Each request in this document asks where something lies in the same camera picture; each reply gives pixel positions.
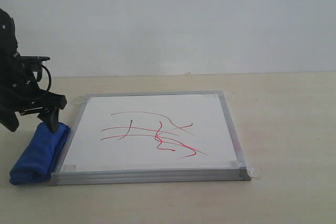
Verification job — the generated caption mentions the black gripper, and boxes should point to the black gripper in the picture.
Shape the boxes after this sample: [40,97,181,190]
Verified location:
[0,56,66,133]

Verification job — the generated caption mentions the blue microfiber cloth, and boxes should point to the blue microfiber cloth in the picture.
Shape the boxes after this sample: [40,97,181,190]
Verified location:
[9,122,70,185]

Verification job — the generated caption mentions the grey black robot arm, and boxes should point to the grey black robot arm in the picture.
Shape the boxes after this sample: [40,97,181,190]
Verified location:
[1,10,67,133]

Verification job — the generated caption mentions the aluminium framed whiteboard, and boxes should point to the aluminium framed whiteboard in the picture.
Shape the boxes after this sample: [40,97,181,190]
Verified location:
[50,91,251,185]

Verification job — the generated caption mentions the clear tape back left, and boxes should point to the clear tape back left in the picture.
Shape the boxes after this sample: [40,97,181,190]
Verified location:
[71,96,90,105]

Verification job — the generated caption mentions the clear tape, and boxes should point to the clear tape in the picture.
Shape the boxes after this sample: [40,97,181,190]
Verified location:
[71,96,90,105]
[247,165,261,180]
[202,90,234,99]

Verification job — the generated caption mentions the clear tape back right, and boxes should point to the clear tape back right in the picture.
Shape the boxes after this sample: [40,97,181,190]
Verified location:
[202,90,234,99]

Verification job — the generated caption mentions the clear tape front right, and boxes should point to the clear tape front right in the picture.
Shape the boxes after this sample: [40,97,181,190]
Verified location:
[247,165,261,180]

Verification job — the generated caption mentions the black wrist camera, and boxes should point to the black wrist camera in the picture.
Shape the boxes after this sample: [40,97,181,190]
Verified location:
[20,56,50,72]

